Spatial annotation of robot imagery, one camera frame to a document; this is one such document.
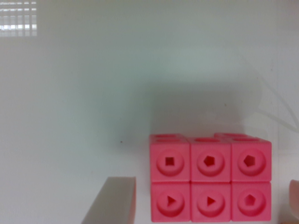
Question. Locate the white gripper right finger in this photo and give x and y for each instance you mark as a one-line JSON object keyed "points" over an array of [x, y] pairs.
{"points": [[289, 212]]}

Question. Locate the pink linking cube block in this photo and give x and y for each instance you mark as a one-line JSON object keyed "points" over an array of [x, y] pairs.
{"points": [[225, 177]]}

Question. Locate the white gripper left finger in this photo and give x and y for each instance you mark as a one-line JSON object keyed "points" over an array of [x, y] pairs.
{"points": [[115, 202]]}

